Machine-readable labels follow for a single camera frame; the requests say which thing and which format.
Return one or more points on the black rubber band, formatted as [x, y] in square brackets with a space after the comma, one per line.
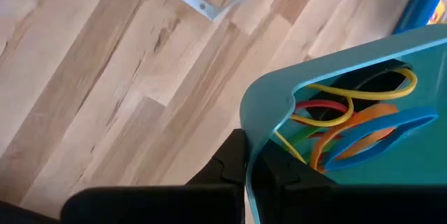
[370, 81]

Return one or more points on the green rubber band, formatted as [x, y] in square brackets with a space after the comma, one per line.
[304, 135]

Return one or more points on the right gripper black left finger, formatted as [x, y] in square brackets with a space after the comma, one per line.
[230, 161]

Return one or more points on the blue rubber band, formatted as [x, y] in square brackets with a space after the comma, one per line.
[384, 123]

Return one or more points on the orange rubber band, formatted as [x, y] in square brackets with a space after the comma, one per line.
[370, 112]

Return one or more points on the blue plastic basket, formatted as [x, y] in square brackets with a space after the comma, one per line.
[415, 7]

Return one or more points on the coloured rubber bands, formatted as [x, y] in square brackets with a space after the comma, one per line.
[366, 95]

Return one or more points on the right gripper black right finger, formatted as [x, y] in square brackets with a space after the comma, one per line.
[279, 182]

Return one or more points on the red rubber band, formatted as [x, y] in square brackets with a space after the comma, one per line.
[321, 104]

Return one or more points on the green plastic tray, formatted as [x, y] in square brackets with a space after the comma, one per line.
[272, 91]

